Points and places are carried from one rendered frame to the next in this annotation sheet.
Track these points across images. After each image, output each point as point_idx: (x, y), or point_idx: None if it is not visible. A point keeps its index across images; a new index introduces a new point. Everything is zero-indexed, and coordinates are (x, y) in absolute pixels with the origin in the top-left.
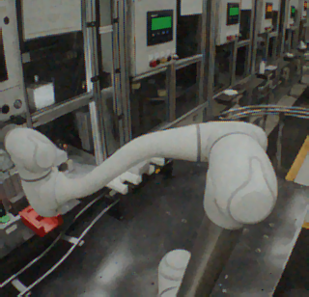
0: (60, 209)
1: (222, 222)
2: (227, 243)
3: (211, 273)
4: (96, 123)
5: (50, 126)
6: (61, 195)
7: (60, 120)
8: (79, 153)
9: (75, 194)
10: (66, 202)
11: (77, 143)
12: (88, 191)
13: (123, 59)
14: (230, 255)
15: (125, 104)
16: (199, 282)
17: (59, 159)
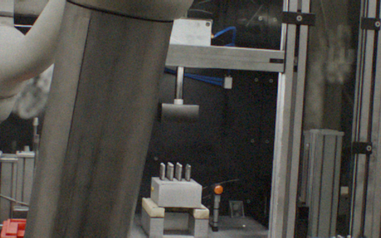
0: None
1: None
2: (70, 60)
3: (45, 186)
4: (280, 131)
5: (187, 119)
6: None
7: (256, 159)
8: (256, 232)
9: (7, 58)
10: None
11: (266, 211)
12: (24, 51)
13: None
14: (92, 132)
15: None
16: (27, 224)
17: (177, 194)
